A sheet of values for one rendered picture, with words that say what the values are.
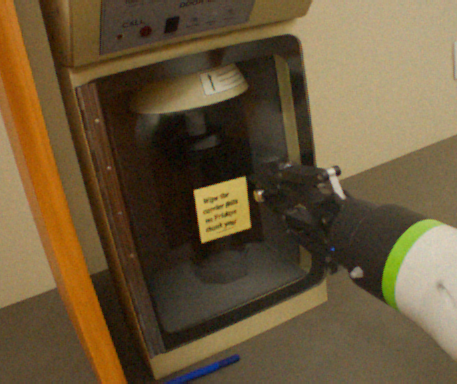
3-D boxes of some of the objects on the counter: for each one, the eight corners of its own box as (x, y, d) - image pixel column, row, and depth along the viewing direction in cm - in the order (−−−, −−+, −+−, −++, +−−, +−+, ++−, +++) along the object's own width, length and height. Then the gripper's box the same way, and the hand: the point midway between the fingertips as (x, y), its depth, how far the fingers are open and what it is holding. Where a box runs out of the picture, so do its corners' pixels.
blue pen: (152, 391, 74) (150, 386, 73) (237, 357, 78) (236, 352, 78) (154, 396, 73) (153, 390, 72) (240, 361, 77) (239, 356, 77)
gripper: (404, 288, 56) (288, 221, 76) (401, 166, 51) (274, 124, 71) (352, 317, 53) (243, 240, 73) (344, 190, 48) (225, 140, 68)
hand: (272, 190), depth 69 cm, fingers closed, pressing on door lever
